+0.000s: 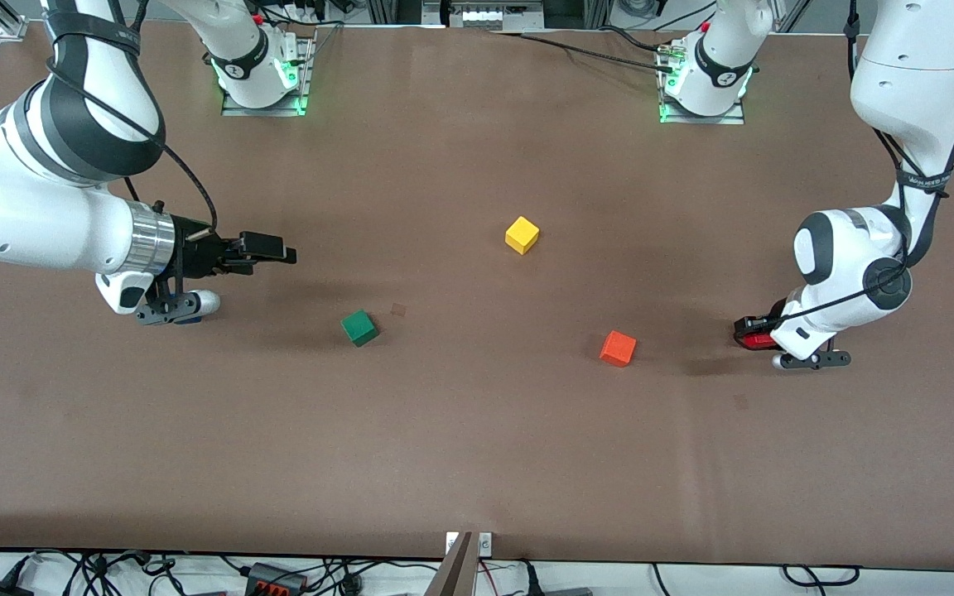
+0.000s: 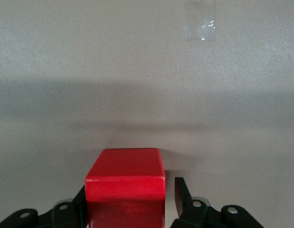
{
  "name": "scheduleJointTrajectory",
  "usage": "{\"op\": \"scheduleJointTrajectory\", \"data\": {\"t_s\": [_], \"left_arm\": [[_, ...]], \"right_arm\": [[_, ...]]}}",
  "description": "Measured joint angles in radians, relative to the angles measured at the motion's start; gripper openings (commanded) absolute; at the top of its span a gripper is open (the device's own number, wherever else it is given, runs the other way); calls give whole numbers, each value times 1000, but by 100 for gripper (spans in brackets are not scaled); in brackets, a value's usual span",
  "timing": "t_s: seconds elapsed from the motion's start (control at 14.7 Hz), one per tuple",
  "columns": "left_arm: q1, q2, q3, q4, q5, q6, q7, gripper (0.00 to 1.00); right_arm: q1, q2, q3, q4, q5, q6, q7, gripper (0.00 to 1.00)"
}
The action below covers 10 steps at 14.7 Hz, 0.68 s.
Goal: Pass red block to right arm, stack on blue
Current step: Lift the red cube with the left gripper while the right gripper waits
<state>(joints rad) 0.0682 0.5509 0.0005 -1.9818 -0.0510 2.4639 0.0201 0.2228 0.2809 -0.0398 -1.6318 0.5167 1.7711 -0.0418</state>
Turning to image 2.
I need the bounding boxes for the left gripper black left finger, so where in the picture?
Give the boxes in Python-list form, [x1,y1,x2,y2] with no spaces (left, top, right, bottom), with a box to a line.
[0,184,87,228]

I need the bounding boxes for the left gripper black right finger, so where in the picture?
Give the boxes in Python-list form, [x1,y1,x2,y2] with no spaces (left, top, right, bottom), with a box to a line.
[170,177,265,228]

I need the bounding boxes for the red wooden cube block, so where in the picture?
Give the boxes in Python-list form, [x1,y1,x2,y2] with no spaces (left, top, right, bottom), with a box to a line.
[85,148,166,228]

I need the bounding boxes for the small clear tape patch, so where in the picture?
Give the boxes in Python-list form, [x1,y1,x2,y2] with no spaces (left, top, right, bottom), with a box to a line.
[185,0,216,41]

